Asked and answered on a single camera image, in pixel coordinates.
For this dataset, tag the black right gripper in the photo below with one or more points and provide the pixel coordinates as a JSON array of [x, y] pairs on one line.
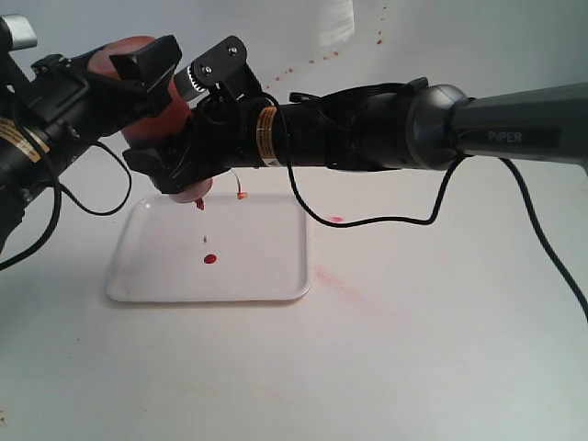
[[217, 138]]

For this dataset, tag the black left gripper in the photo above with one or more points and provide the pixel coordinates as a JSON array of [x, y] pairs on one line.
[[73, 101]]

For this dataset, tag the red sauce squeeze bottle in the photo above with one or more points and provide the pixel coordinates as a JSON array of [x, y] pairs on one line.
[[157, 131]]

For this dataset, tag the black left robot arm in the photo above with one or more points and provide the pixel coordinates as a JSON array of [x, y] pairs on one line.
[[22, 168]]

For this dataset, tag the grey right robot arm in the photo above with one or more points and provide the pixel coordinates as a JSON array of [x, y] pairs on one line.
[[371, 128]]

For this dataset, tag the red sauce blob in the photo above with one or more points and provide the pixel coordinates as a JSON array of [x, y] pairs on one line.
[[210, 259]]

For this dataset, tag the white rectangular plastic tray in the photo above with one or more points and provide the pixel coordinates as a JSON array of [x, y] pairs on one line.
[[262, 243]]

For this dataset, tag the white cloth backdrop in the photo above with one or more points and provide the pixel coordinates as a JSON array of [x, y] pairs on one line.
[[283, 38]]

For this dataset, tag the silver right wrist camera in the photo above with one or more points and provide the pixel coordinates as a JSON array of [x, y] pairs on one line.
[[223, 64]]

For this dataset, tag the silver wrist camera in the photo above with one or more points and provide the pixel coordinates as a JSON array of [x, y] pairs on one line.
[[17, 33], [223, 64]]

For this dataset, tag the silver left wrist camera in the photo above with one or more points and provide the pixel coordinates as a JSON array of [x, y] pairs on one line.
[[17, 33]]

